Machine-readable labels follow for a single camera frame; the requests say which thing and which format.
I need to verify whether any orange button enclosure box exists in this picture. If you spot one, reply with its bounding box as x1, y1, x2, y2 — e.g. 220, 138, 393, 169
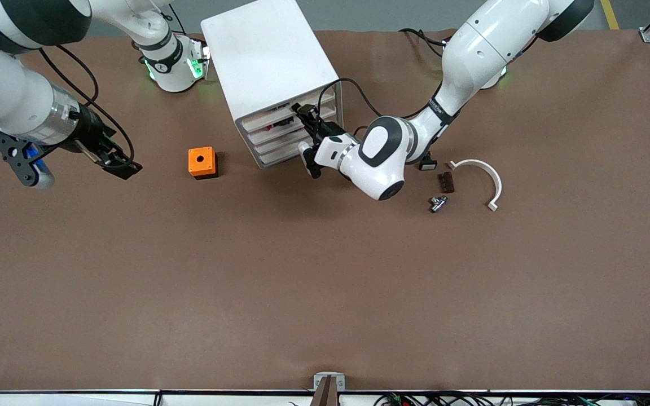
188, 147, 219, 180

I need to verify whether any black cable bundle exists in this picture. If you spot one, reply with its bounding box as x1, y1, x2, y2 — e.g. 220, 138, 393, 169
373, 391, 650, 406

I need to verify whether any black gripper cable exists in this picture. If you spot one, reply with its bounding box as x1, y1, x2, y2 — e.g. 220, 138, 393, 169
317, 77, 383, 137
39, 44, 135, 165

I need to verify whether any brown tapered post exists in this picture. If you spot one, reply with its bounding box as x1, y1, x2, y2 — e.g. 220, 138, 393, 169
309, 377, 340, 406

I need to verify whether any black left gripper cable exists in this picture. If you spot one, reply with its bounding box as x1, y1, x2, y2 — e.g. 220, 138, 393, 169
317, 77, 383, 137

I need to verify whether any black right arm base cable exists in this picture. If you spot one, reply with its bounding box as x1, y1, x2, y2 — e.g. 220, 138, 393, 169
164, 5, 208, 47

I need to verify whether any black left arm base cable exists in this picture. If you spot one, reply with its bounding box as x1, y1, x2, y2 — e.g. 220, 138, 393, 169
398, 27, 448, 50

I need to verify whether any white curved plastic bracket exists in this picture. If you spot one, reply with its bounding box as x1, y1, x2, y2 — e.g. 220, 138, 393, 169
447, 159, 503, 213

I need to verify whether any black arm base cable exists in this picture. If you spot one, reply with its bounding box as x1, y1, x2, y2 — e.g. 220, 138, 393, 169
398, 27, 448, 50
164, 5, 208, 47

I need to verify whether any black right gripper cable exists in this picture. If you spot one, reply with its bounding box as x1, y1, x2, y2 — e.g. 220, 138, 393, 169
39, 44, 135, 165

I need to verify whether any grey metal bracket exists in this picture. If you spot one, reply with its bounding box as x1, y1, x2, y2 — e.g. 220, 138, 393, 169
313, 372, 346, 391

